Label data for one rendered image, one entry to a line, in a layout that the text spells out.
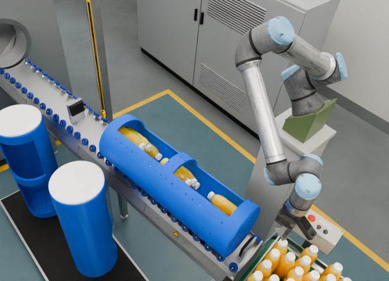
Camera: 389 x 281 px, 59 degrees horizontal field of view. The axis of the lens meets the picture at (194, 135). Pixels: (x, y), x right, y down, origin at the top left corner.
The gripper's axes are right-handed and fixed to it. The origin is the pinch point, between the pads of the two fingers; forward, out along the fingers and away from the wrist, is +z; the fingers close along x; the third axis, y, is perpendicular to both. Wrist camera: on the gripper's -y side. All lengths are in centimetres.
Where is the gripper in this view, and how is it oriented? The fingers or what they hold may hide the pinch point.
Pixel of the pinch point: (287, 235)
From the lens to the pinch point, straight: 163.9
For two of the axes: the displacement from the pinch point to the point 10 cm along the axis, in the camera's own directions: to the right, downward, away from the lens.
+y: -7.5, -5.1, 4.2
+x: -6.6, 4.9, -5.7
